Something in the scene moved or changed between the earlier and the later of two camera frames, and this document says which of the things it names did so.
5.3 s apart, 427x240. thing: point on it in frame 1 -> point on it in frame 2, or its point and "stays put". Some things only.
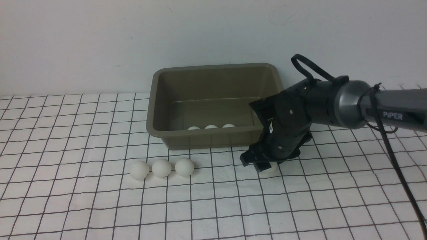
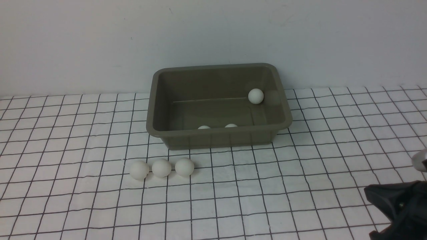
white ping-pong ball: x=161 y=168 stays put
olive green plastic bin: x=206 y=106 stays put
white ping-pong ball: x=274 y=169 -> x=256 y=96
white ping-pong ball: x=139 y=170 stays put
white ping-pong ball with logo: x=229 y=125 stays put
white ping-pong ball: x=193 y=127 -> x=203 y=127
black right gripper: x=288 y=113 -> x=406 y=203
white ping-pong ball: x=184 y=167 stays put
